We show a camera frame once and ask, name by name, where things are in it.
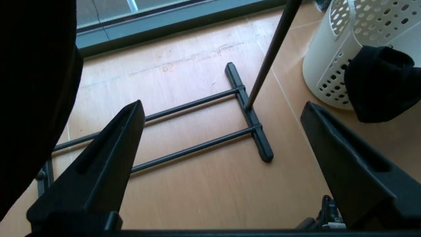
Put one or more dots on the black clothes rack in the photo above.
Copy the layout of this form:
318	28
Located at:
253	121

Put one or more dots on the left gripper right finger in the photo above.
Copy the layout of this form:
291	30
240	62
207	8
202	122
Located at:
355	171

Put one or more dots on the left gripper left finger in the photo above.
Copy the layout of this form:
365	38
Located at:
95	177

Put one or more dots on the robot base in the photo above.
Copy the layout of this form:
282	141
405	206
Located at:
329	219

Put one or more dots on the heap of clothes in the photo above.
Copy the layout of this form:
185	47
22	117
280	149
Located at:
381	85

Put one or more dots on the black shorts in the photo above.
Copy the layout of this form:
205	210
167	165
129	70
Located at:
33	98

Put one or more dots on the window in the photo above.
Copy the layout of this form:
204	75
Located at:
164	23

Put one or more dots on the white laundry basket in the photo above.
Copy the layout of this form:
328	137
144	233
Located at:
325	56

